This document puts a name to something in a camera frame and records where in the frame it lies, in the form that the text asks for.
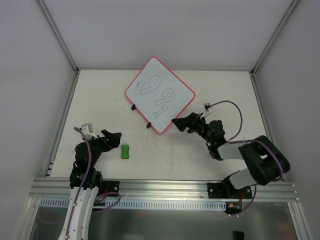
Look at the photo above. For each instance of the black object at bottom edge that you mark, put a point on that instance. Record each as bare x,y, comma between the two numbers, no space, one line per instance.
239,235

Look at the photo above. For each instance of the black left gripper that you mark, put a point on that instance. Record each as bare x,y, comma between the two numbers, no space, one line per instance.
102,141

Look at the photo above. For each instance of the aluminium frame post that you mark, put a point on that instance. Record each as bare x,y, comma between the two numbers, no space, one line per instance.
275,34
57,34

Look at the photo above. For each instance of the aluminium mounting rail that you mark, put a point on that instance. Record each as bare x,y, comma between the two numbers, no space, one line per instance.
166,190

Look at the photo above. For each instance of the green bone-shaped eraser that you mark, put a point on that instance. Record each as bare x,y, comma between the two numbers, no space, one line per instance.
125,151

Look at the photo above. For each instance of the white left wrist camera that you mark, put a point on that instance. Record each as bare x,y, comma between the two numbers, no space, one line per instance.
87,130

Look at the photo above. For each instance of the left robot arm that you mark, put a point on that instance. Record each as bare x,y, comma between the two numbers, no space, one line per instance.
86,183

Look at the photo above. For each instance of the white slotted cable duct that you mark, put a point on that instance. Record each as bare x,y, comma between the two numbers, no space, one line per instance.
135,204

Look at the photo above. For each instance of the right aluminium frame post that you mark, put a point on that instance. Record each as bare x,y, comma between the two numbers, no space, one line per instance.
275,34

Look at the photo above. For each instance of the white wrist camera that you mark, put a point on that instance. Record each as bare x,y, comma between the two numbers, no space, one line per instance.
207,110
87,130

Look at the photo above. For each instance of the pink framed whiteboard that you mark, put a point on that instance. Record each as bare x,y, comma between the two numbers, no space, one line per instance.
159,94

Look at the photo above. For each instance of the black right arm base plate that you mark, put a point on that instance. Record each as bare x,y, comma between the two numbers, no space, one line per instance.
225,191

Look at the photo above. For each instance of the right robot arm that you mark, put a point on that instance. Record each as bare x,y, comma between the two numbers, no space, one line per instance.
264,161

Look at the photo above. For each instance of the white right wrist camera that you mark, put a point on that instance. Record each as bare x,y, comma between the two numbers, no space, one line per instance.
207,110

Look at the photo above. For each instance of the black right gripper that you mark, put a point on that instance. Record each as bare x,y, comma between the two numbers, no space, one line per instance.
196,124

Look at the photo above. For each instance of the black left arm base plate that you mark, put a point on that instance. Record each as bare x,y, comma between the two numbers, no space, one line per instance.
110,186

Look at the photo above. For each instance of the left aluminium frame post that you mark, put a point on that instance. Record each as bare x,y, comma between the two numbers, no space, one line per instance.
57,34

